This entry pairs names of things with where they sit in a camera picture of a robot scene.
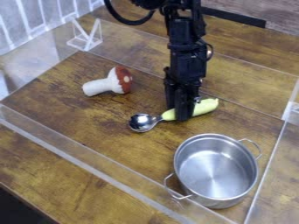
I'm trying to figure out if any green handled metal spoon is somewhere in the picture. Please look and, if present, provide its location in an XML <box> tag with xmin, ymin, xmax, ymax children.
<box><xmin>128</xmin><ymin>98</ymin><xmax>219</xmax><ymax>133</ymax></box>

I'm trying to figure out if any stainless steel pot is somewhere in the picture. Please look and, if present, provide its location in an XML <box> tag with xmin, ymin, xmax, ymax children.
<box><xmin>163</xmin><ymin>133</ymin><xmax>261</xmax><ymax>209</ymax></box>

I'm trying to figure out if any clear acrylic enclosure wall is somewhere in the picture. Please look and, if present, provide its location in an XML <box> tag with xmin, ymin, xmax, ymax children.
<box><xmin>0</xmin><ymin>10</ymin><xmax>299</xmax><ymax>224</ymax></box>

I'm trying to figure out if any black bar on table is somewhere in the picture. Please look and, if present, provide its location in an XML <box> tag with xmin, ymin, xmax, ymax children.
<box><xmin>201</xmin><ymin>7</ymin><xmax>267</xmax><ymax>28</ymax></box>

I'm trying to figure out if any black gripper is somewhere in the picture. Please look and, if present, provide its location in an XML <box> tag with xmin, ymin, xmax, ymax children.
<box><xmin>163</xmin><ymin>17</ymin><xmax>208</xmax><ymax>121</ymax></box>

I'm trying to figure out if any toy mushroom red cap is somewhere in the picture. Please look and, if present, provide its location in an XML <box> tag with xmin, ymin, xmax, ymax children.
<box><xmin>81</xmin><ymin>66</ymin><xmax>133</xmax><ymax>96</ymax></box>

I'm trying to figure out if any black cable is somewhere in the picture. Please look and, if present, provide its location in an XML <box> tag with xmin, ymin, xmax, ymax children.
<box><xmin>102</xmin><ymin>0</ymin><xmax>156</xmax><ymax>26</ymax></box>

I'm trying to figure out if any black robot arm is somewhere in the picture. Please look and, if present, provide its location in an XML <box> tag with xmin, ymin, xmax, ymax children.
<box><xmin>131</xmin><ymin>0</ymin><xmax>209</xmax><ymax>121</ymax></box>

